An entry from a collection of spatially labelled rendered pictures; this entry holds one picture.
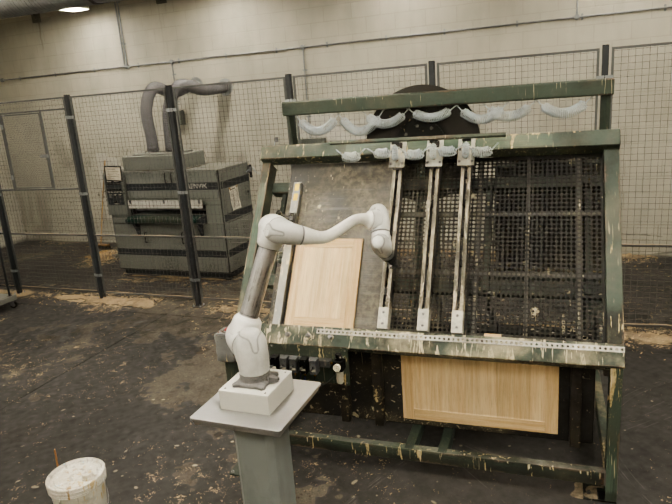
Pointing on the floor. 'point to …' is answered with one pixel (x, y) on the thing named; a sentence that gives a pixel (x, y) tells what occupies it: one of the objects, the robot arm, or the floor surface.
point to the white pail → (78, 482)
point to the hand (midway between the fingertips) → (395, 265)
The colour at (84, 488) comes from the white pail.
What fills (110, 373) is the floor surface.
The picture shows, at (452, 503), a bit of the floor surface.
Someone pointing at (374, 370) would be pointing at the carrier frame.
